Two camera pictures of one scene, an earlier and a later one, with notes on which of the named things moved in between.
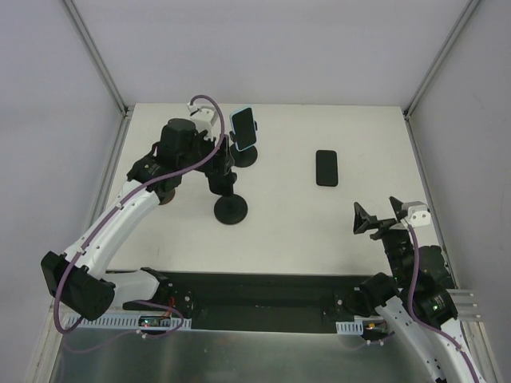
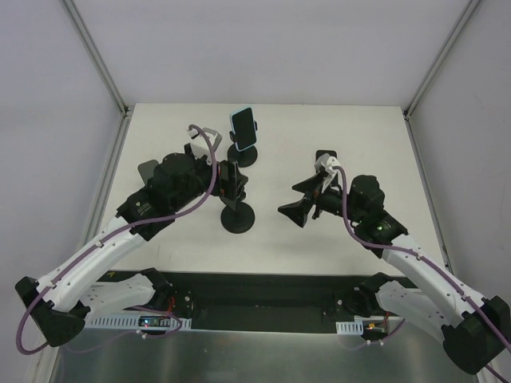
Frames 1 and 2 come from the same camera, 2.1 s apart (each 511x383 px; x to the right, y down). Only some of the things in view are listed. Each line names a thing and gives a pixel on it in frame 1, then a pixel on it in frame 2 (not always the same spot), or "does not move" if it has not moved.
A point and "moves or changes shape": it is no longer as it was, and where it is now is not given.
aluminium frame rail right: [449, 45] does not move
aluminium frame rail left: [97, 58] does not move
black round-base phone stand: [231, 208] moves or changes shape
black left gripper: [223, 158] -> [227, 180]
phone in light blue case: [243, 126] does not move
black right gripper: [384, 225] -> [317, 198]
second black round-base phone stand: [243, 158] does not move
